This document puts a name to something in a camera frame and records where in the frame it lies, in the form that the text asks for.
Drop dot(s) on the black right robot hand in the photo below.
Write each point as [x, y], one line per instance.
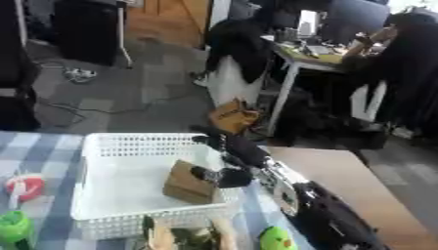
[245, 149]

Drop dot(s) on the brown cardboard block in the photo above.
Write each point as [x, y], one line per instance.
[185, 187]

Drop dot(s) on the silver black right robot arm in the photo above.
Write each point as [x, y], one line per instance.
[325, 211]

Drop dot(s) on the brown bag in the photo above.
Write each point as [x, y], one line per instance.
[233, 116]

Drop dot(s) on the white chair with black jacket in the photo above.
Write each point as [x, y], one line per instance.
[236, 62]

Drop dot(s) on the green round toy with face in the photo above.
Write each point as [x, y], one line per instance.
[276, 240]

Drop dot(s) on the white desk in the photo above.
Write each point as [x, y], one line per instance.
[296, 65]

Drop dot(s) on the tan and dark soft toy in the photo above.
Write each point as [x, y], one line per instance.
[188, 237]

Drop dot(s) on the white plastic basket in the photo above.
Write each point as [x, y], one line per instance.
[125, 182]

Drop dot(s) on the white table leg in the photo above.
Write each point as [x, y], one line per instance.
[124, 35]

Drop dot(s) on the person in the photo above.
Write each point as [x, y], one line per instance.
[399, 65]

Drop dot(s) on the white power strip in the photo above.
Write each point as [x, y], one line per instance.
[80, 74]

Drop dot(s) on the black cabinet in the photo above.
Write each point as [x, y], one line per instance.
[85, 31]

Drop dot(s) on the red and white round toy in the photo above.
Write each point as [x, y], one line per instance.
[27, 186]

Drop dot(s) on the black office chair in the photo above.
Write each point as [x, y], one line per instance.
[14, 81]

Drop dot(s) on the green plastic toy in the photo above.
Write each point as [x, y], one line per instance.
[12, 228]

